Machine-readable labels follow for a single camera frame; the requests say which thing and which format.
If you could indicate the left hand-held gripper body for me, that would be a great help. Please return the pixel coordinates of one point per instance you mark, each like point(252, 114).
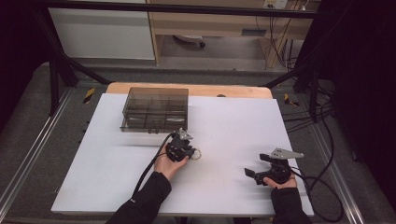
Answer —
point(176, 151)

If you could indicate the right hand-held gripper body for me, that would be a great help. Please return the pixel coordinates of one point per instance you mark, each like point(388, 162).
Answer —
point(278, 172)

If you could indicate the smoky transparent drawer box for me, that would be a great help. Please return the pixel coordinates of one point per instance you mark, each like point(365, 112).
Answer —
point(155, 95)

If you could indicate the person's right hand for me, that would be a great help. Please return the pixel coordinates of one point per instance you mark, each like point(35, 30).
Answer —
point(283, 185)

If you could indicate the person's left hand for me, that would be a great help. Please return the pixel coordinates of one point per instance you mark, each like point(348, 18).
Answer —
point(168, 168)

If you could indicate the white foam board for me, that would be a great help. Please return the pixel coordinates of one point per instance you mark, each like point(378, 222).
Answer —
point(218, 193)

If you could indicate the wooden table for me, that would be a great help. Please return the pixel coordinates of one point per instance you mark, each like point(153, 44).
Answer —
point(218, 90)

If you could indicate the black metal stand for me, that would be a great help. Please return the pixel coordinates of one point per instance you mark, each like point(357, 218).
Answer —
point(313, 93)
point(54, 87)

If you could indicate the office chair base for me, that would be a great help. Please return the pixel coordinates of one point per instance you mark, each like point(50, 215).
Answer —
point(188, 38)

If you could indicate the dark curtain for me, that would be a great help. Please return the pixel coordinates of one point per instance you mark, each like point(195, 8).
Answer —
point(367, 93)
point(18, 46)

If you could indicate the light wooden desk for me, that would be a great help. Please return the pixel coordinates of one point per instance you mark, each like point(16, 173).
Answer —
point(202, 23)

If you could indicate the black metal crossbar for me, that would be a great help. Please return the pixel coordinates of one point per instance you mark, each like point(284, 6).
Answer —
point(186, 8)

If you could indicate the white cabinet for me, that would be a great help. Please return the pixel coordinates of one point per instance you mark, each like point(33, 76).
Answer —
point(99, 34)

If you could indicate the white power strip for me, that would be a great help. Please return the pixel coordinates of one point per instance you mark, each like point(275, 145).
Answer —
point(275, 3)

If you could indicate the aluminium rail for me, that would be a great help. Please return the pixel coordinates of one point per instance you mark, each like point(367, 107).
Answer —
point(31, 152)
point(339, 180)

